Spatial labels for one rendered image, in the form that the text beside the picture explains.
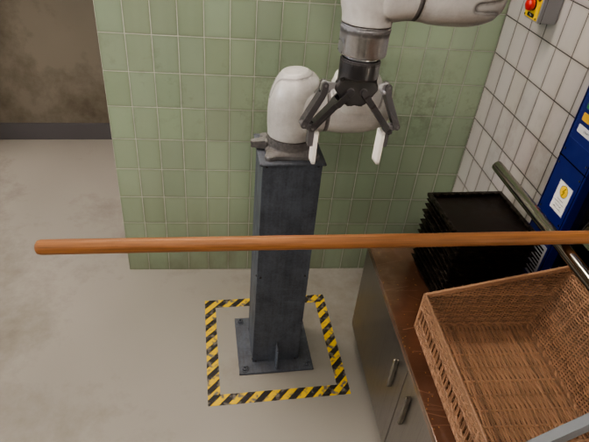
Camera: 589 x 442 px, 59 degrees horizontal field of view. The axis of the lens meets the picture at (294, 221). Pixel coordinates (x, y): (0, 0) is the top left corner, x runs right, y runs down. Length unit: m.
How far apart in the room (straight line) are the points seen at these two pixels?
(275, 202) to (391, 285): 0.52
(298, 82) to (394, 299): 0.81
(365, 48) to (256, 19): 1.24
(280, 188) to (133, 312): 1.13
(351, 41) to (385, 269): 1.19
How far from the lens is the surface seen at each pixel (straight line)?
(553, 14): 2.09
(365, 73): 0.99
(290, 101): 1.65
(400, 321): 1.82
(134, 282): 2.76
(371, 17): 0.95
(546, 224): 1.36
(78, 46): 3.82
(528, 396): 1.77
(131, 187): 2.53
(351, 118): 1.70
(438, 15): 0.99
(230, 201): 2.53
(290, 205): 1.81
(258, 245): 1.05
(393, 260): 2.06
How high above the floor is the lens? 1.85
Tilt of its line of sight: 36 degrees down
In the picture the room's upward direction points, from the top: 6 degrees clockwise
